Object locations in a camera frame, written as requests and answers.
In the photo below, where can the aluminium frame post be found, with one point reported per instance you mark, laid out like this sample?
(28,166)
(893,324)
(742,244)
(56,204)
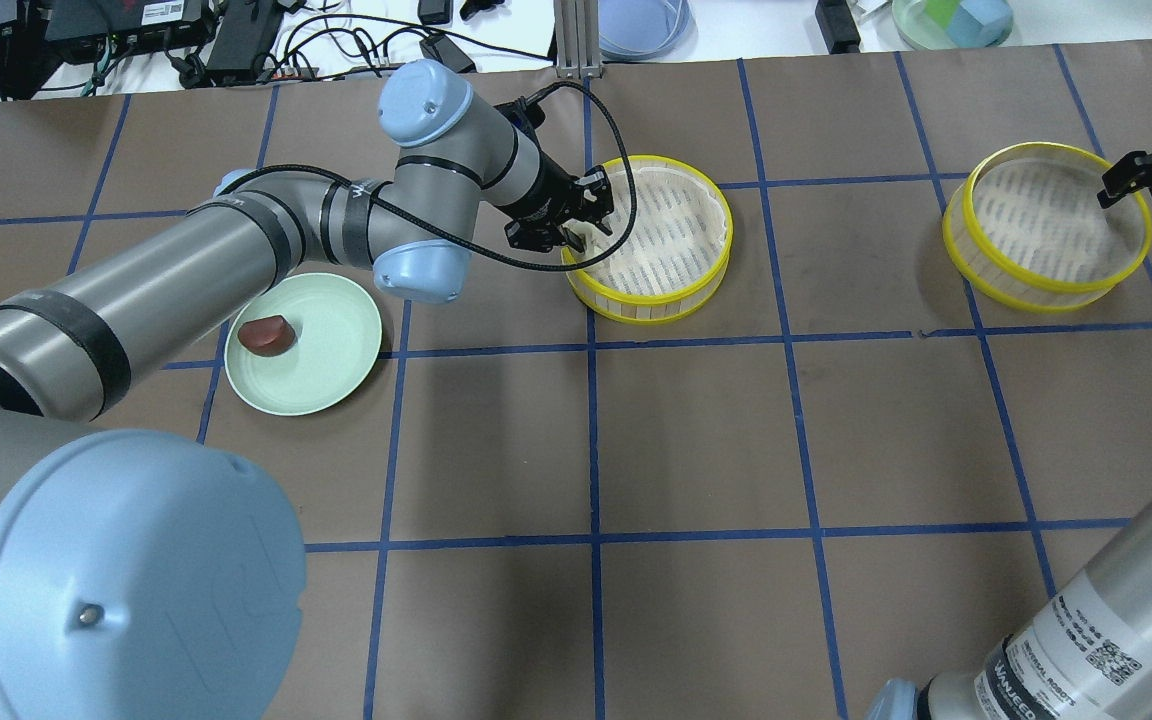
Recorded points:
(578,50)

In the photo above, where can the light green plate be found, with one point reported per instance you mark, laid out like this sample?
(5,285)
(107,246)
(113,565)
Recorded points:
(337,338)

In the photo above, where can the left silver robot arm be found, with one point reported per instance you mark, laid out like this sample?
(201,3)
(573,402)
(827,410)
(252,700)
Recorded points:
(146,576)

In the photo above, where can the dark red bun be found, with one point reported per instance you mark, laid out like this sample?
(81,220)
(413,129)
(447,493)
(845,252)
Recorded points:
(268,336)

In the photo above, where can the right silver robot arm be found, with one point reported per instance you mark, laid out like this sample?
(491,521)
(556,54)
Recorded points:
(1087,654)

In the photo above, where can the black power adapter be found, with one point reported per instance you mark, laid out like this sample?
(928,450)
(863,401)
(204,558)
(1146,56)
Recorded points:
(245,36)

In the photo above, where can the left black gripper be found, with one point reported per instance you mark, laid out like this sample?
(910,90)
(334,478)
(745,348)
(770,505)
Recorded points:
(543,201)

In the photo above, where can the side yellow bamboo steamer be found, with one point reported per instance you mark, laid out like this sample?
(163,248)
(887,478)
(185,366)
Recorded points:
(1026,228)

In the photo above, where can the glass dish with blocks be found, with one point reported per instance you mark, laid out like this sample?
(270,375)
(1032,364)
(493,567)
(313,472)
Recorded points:
(940,25)

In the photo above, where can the centre yellow bamboo steamer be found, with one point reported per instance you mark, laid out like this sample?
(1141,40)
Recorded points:
(677,253)

